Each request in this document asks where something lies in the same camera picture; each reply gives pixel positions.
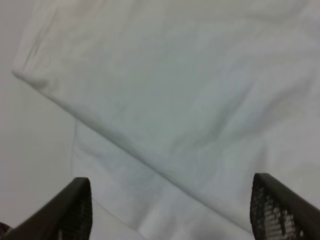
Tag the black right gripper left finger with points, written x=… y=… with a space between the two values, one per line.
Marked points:
x=68 y=216

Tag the white short sleeve shirt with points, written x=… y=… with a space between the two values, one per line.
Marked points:
x=179 y=103

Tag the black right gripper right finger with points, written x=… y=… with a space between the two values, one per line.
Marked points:
x=278 y=213

